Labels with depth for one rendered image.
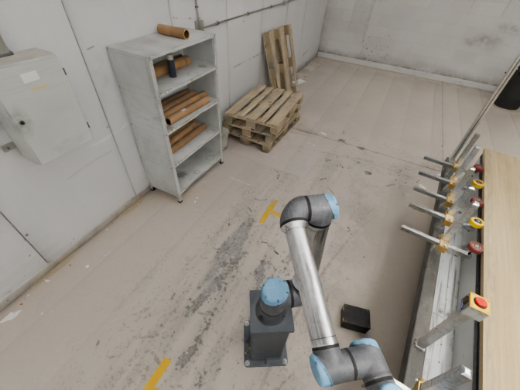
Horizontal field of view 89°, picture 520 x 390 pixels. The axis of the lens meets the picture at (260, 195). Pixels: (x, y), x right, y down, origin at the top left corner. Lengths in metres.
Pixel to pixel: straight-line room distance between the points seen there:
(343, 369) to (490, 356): 0.91
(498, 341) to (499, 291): 0.31
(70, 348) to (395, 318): 2.53
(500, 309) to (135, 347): 2.31
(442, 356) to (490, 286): 0.47
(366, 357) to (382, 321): 1.61
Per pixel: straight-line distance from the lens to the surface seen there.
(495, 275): 2.08
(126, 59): 2.55
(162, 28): 2.91
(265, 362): 2.25
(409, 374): 1.75
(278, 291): 1.50
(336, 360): 0.99
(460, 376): 1.34
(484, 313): 1.42
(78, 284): 2.86
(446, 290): 2.21
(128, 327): 2.51
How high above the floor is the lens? 2.21
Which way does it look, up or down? 44 degrees down
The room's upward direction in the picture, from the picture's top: 4 degrees clockwise
